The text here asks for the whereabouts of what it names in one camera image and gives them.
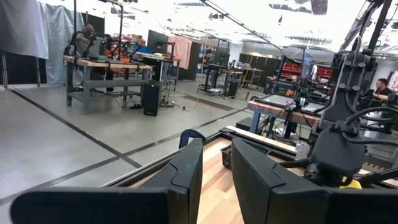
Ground pink hanging cloth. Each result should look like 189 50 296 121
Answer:
167 35 193 70

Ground white plastic block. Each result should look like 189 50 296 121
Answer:
294 142 311 161

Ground black standing desk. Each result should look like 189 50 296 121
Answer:
203 46 233 96

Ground wooden workbench black legs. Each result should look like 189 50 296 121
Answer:
225 67 264 97

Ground black computer tower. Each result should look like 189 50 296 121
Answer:
142 80 162 117

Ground yellow slotted plastic basket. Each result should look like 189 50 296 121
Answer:
338 175 364 190

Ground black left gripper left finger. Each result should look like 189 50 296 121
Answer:
11 138 204 224

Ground workbench with blue legs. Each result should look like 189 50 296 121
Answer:
247 93 327 139

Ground grey hanging cloth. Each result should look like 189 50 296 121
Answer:
0 0 50 60

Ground wooden workbench grey frame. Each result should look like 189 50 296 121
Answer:
63 55 154 108

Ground black slotted plastic basket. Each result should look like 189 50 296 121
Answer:
220 141 271 170

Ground long ceiling light rail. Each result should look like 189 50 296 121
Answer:
198 0 283 50

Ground light grey plastic curtain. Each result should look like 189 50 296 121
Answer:
39 2 85 86

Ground person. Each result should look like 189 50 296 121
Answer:
73 23 99 59
371 77 394 105

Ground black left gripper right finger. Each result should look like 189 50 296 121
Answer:
231 138 398 224

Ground black monitor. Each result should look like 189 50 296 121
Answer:
146 29 169 54

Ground red storage bins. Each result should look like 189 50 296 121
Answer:
280 61 334 81

